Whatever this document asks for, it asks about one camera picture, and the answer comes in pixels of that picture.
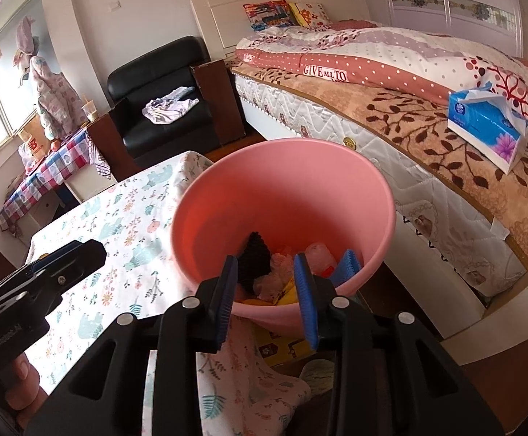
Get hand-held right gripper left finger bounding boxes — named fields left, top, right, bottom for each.
left=25, top=254, right=240, bottom=436

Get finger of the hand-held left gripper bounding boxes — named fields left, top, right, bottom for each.
left=23, top=239, right=108, bottom=291

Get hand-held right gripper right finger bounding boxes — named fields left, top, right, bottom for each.
left=293, top=252, right=503, bottom=436

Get clear plastic bag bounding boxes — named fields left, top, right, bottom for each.
left=252, top=252, right=294, bottom=300

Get black foam net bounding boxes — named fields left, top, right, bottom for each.
left=237, top=231, right=274, bottom=298

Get pink plastic bucket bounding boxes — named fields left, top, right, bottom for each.
left=171, top=138, right=397, bottom=334

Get person's left hand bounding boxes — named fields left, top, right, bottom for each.
left=0, top=354, right=49, bottom=412

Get yellow cardboard box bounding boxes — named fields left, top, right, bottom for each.
left=252, top=322, right=315, bottom=366

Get floral printed tablecloth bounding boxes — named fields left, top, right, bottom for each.
left=23, top=150, right=312, bottom=436

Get white desk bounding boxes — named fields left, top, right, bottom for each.
left=30, top=163, right=117, bottom=232

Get table with checkered cloth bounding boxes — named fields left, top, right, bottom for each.
left=0, top=127, right=92, bottom=237

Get dark wooden cabinet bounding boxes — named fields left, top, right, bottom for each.
left=190, top=59, right=247, bottom=148
left=87, top=100, right=140, bottom=182

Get brown paper bag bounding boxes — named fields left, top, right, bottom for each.
left=17, top=116, right=51, bottom=162

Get white bed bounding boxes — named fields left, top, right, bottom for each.
left=190, top=0, right=528, bottom=366

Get floral padded jacket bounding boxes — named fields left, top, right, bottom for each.
left=28, top=54, right=85, bottom=139

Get white crumpled cloth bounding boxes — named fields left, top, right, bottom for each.
left=142, top=86, right=200, bottom=124

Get brown leaf blanket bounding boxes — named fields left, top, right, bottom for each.
left=228, top=61, right=528, bottom=282

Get black leather armchair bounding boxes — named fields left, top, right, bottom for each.
left=107, top=36, right=215, bottom=160

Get pink hanging clothes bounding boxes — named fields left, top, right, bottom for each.
left=12, top=16, right=42, bottom=82

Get blue tissue box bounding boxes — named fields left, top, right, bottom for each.
left=447, top=77, right=528, bottom=174

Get pink dotted quilt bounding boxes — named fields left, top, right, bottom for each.
left=237, top=20, right=528, bottom=164

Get colourful printed pillow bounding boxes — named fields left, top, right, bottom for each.
left=243, top=0, right=299, bottom=32

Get yellow floral pillow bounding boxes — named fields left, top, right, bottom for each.
left=291, top=1, right=333, bottom=28

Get white sliding wardrobe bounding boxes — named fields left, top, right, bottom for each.
left=377, top=0, right=526, bottom=60

